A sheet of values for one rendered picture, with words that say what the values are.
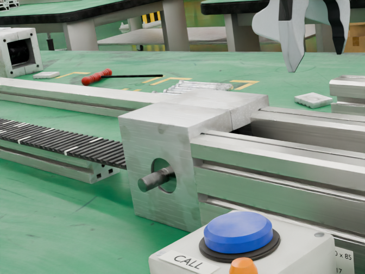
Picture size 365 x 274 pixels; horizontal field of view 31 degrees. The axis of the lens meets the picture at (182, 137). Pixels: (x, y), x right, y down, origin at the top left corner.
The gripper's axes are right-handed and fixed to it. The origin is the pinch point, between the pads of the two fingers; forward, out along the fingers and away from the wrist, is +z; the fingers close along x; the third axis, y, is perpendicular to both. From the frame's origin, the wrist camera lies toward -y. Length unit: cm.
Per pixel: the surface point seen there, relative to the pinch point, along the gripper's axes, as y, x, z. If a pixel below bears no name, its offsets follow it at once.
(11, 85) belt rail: 66, 2, 6
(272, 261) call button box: -19.2, 32.7, 4.0
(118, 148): 13.6, 18.2, 6.3
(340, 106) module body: -5.2, 5.0, 3.9
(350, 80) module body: -6.3, 4.6, 1.5
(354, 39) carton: 204, -320, 65
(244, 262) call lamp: -19.4, 35.1, 2.8
